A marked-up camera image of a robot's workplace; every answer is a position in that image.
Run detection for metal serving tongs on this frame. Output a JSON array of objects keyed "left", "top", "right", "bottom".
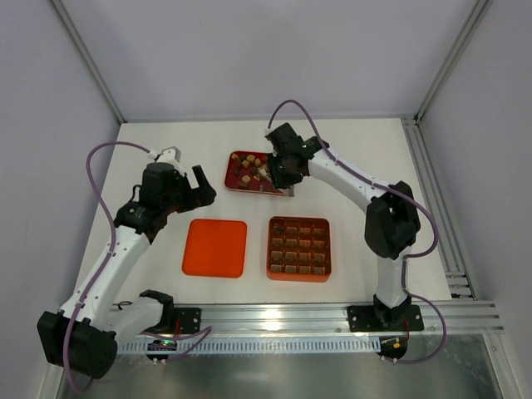
[{"left": 254, "top": 162, "right": 294, "bottom": 198}]

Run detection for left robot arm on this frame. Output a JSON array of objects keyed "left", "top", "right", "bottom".
[{"left": 37, "top": 162, "right": 216, "bottom": 379}]

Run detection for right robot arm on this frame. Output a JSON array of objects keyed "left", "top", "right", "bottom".
[{"left": 265, "top": 123, "right": 421, "bottom": 329}]

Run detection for orange chocolate box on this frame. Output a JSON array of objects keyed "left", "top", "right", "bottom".
[{"left": 266, "top": 216, "right": 332, "bottom": 283}]

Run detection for red rectangular tray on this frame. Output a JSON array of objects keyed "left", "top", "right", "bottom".
[{"left": 224, "top": 150, "right": 288, "bottom": 196}]

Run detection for orange box lid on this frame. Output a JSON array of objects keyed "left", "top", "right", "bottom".
[{"left": 182, "top": 219, "right": 248, "bottom": 278}]

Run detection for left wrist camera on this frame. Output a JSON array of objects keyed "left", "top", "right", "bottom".
[{"left": 155, "top": 146, "right": 182, "bottom": 174}]

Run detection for slotted cable duct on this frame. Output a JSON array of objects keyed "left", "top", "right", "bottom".
[{"left": 118, "top": 335, "right": 381, "bottom": 356}]

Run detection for right aluminium frame rail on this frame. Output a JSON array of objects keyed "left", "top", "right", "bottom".
[{"left": 401, "top": 117, "right": 477, "bottom": 301}]

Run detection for aluminium mounting rail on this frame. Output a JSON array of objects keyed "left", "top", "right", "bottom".
[{"left": 197, "top": 300, "right": 504, "bottom": 334}]

